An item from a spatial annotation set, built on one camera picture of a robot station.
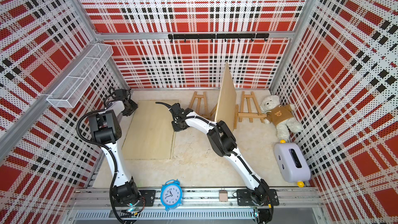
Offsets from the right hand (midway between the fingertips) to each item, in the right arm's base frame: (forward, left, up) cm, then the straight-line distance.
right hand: (179, 127), depth 99 cm
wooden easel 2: (+27, -12, 0) cm, 30 cm away
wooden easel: (+16, -48, -1) cm, 51 cm away
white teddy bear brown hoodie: (+5, -64, +6) cm, 65 cm away
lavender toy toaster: (-25, -60, +8) cm, 66 cm away
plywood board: (-5, +18, 0) cm, 18 cm away
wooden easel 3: (+7, -37, +4) cm, 38 cm away
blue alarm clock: (-38, -1, +2) cm, 38 cm away
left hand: (+17, +32, +1) cm, 36 cm away
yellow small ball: (-34, -63, +4) cm, 72 cm away
